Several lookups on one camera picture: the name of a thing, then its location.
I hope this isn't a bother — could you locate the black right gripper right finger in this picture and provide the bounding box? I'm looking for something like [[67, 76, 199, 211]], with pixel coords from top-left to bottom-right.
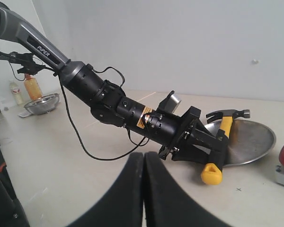
[[143, 152, 229, 227]]

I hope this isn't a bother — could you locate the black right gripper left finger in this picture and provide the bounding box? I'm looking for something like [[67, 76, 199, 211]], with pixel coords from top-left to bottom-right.
[[69, 153, 144, 227]]

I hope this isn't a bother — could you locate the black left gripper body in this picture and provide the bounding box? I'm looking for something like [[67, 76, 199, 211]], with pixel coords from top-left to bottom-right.
[[127, 106, 201, 160]]

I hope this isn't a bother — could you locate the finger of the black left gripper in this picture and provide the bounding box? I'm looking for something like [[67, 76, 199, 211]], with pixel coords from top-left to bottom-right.
[[194, 120, 229, 151], [171, 146, 227, 170]]

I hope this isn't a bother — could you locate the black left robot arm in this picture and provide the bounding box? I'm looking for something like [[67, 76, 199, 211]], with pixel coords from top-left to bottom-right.
[[0, 2, 227, 170]]

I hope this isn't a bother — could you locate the white plastic bottle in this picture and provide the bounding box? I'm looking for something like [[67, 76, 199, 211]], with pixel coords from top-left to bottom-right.
[[9, 80, 24, 105]]

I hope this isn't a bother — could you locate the round stainless steel plate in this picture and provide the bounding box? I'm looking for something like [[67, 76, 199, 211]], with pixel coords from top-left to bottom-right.
[[204, 119, 276, 167]]

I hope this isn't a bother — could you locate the yellow black claw hammer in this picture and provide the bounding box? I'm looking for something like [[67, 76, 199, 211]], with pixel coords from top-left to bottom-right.
[[201, 109, 250, 185]]

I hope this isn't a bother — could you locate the orange liquid bottle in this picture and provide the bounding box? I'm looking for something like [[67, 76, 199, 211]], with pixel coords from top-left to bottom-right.
[[24, 74, 43, 100]]

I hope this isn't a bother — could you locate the small steel bowl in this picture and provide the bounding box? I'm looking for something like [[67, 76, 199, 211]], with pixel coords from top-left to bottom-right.
[[24, 93, 60, 115]]

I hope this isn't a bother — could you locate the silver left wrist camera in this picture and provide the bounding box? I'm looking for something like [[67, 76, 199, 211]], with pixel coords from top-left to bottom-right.
[[157, 90, 181, 114]]

